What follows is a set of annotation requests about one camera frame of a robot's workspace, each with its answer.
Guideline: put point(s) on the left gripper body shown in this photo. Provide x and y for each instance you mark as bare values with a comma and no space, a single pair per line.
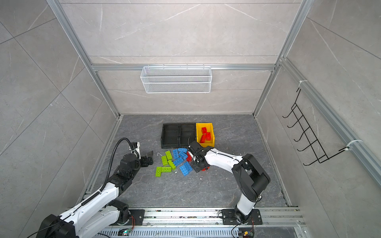
143,161

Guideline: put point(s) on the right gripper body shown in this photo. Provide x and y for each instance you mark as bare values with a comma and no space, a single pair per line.
196,166

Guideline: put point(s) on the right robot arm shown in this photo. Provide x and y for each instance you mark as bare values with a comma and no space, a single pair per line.
251,178

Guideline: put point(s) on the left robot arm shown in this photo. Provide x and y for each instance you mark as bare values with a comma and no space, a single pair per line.
101,209

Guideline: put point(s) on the green lego brick lower left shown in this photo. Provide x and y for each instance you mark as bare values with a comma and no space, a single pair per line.
158,172

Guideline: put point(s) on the green lego brick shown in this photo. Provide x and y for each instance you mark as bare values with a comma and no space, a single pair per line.
158,172
164,161
168,155

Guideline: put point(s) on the green lego brick upper left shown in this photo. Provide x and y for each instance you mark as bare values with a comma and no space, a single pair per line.
164,161

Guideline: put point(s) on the green lego brick lower horizontal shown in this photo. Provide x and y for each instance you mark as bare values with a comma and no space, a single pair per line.
166,169

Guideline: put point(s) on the green lego brick upper right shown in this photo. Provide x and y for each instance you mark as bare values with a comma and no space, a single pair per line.
168,155

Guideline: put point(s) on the blue lego brick top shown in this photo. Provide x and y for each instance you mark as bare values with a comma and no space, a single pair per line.
184,150

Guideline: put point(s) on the green lego brick side-lying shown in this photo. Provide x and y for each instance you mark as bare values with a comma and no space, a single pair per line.
171,164

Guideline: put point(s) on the left black bin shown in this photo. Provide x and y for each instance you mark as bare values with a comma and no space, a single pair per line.
170,136

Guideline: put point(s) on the black bin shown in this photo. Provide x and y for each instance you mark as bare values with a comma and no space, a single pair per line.
187,134
170,136

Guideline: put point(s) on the middle black bin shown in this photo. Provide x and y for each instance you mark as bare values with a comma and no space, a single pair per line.
187,134

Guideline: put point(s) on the yellow bin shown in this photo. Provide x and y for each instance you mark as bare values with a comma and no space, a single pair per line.
209,127

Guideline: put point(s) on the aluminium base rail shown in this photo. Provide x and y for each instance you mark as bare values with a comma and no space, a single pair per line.
265,222

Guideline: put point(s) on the white wire basket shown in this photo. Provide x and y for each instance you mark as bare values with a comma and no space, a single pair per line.
176,79

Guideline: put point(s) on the black wire hook rack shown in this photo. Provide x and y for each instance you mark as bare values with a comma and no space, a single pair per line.
313,142

